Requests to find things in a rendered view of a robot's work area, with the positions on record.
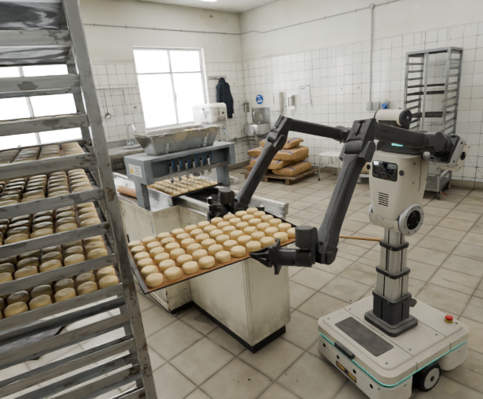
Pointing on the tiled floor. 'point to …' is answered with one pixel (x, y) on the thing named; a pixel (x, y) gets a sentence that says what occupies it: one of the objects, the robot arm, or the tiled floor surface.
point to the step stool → (331, 161)
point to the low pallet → (284, 176)
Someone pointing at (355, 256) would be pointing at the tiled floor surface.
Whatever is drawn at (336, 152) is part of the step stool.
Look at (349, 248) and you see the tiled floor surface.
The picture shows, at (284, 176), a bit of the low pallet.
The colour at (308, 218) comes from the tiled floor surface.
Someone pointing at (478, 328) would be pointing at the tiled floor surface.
